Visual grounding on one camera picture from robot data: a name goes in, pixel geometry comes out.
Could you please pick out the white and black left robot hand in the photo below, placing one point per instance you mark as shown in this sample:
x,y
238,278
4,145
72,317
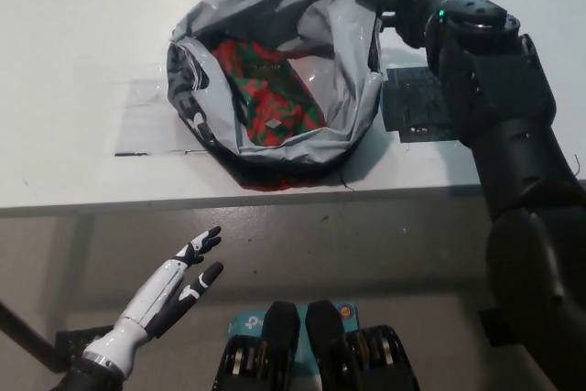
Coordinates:
x,y
155,299

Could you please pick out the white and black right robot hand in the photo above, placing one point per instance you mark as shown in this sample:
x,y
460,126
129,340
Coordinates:
x,y
416,2

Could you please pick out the black plastic bag grey inside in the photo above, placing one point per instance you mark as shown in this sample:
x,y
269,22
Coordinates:
x,y
348,102

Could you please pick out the red green plaid cloth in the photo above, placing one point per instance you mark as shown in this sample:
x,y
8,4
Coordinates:
x,y
274,98

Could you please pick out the black tape patch on table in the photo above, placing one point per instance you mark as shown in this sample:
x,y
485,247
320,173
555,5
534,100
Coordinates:
x,y
412,102

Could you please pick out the black table leg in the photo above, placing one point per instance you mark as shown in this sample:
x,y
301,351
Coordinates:
x,y
25,333

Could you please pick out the clear tape patch on table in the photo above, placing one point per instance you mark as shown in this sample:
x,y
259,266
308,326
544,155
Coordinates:
x,y
142,121

